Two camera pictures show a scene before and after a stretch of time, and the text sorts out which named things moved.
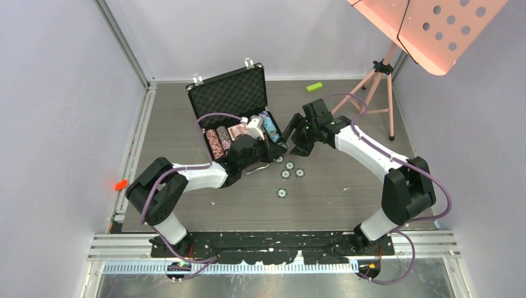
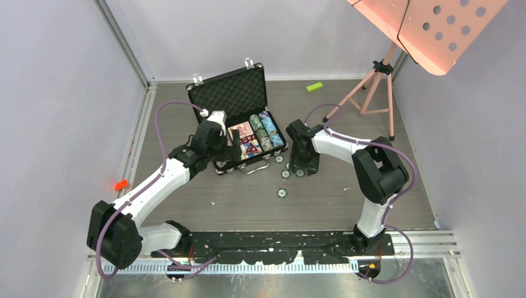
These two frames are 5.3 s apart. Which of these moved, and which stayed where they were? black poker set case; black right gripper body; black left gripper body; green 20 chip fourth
Moved: black left gripper body; black right gripper body
Stayed: green 20 chip fourth; black poker set case
